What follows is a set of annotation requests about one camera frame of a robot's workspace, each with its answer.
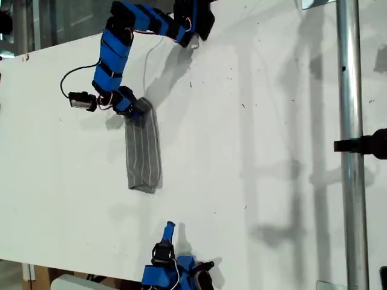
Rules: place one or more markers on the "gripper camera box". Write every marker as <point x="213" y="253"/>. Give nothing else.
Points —
<point x="81" y="101"/>
<point x="204" y="266"/>

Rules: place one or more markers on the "wooden table leg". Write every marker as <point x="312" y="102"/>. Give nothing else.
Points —
<point x="40" y="276"/>

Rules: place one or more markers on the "black object at table edge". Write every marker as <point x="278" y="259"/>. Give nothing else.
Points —
<point x="383" y="278"/>

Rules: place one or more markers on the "grey striped towel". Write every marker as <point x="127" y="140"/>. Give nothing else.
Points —
<point x="143" y="151"/>

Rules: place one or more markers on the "steel post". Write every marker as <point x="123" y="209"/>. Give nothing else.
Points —
<point x="350" y="151"/>

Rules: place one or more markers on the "black post clamp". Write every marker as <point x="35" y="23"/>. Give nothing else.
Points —
<point x="362" y="145"/>

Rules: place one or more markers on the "white box under table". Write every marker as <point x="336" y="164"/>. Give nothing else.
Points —
<point x="71" y="284"/>

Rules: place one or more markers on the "round black background object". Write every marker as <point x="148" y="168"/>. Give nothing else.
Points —
<point x="5" y="22"/>

